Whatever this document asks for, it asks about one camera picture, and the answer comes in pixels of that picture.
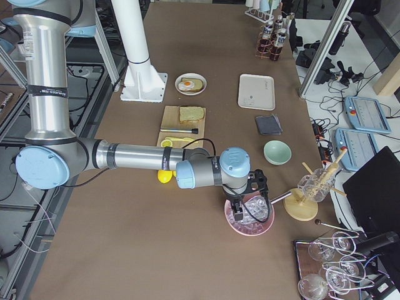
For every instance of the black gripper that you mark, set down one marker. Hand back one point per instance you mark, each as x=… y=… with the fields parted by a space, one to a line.
x=234 y=197

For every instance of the bread slice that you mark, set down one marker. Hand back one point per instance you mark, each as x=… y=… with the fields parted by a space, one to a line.
x=190 y=113
x=198 y=84

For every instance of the white round plate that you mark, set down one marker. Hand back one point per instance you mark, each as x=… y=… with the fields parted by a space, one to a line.
x=190 y=75

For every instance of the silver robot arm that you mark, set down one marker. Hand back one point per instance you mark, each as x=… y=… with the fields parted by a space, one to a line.
x=54 y=154

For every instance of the wine glass rack tray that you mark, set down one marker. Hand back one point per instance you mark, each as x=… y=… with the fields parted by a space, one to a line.
x=341 y=264

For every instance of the white rabbit tray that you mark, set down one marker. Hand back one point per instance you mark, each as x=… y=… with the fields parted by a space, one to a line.
x=256 y=92

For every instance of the pink ice bowl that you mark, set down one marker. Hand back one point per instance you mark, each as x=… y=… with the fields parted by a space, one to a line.
x=254 y=212

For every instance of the steel ice scoop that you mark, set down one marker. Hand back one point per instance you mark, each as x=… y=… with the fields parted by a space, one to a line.
x=281 y=197

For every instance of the wooden mug tree stand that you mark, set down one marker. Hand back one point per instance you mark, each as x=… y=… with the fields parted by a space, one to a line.
x=303 y=209

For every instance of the green ceramic bowl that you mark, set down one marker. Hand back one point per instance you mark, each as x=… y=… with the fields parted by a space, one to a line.
x=277 y=152

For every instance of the glass mug on stand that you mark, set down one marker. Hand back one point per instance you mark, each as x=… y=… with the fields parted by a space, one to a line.
x=316 y=186

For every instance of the grey folded cloth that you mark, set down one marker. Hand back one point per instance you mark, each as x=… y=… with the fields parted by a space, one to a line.
x=268 y=125

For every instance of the steel muddler black cap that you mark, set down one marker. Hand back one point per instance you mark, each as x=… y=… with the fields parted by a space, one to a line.
x=180 y=130

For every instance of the whole yellow lemon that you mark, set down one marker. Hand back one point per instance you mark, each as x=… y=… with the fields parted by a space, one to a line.
x=164 y=176

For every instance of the yellow plastic knife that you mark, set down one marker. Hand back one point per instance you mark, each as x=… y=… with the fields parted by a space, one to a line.
x=183 y=139

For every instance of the wooden cutting board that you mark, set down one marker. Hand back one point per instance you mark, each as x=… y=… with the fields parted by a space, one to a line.
x=171 y=119

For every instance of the halved lemon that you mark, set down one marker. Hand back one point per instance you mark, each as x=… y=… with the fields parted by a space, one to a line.
x=166 y=143

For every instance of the black laptop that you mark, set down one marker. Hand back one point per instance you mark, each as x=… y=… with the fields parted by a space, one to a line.
x=373 y=193

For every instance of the blue teach pendant near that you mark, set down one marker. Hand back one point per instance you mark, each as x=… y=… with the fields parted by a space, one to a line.
x=361 y=147

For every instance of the blue teach pendant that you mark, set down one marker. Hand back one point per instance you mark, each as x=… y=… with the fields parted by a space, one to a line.
x=361 y=147
x=366 y=114

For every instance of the fried egg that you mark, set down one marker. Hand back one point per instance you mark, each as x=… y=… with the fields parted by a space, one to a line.
x=187 y=85

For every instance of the blue teach pendant far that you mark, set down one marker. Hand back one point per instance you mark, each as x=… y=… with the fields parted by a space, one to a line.
x=366 y=114

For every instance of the tea bottle three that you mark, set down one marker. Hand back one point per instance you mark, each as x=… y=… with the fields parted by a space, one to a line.
x=278 y=45

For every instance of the tea bottle one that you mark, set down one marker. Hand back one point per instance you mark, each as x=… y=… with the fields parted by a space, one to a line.
x=266 y=35

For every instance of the tea bottle two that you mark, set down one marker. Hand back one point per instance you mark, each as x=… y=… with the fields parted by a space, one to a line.
x=278 y=24

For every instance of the copper wire bottle rack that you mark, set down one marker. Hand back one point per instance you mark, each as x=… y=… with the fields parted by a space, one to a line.
x=264 y=51

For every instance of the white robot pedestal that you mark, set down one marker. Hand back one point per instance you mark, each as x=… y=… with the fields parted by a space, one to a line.
x=142 y=82

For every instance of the white wire cup rack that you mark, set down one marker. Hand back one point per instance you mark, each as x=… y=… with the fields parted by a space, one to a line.
x=262 y=10

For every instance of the aluminium frame post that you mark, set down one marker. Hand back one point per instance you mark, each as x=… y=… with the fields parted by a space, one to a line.
x=327 y=40

